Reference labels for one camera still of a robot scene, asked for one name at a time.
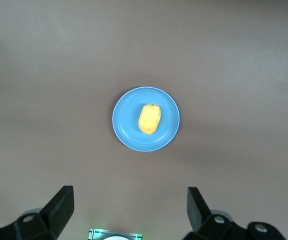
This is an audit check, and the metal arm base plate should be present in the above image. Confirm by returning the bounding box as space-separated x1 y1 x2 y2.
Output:
88 228 144 240

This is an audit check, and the brown table cover sheet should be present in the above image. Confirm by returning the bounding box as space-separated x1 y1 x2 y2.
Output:
0 0 288 240

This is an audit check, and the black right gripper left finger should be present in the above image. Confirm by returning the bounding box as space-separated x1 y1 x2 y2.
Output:
0 185 75 240

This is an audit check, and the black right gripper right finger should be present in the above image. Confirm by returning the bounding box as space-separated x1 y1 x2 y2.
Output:
182 186 288 240

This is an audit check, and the yellow potato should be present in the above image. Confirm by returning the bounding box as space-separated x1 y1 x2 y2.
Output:
137 103 162 135

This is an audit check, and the blue round plate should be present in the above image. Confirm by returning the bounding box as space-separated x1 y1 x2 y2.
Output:
111 86 181 153

